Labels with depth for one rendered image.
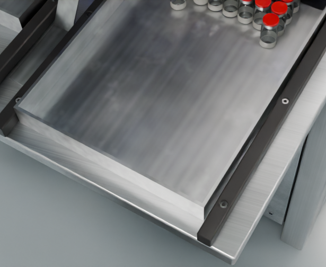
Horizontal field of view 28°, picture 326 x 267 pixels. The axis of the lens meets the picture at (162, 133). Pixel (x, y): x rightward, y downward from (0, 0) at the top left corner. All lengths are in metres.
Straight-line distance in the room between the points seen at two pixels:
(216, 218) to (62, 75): 0.28
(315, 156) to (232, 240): 0.57
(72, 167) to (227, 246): 0.20
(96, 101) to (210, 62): 0.15
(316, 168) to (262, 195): 0.56
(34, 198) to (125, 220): 0.25
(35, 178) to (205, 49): 1.03
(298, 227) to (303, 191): 0.18
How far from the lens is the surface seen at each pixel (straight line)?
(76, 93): 0.83
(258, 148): 0.76
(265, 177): 0.76
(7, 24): 0.92
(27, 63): 0.87
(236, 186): 0.73
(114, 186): 0.76
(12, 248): 1.73
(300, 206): 1.47
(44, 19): 0.89
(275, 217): 1.58
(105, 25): 0.89
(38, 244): 1.72
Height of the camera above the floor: 1.56
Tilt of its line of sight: 59 degrees down
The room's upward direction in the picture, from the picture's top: 6 degrees counter-clockwise
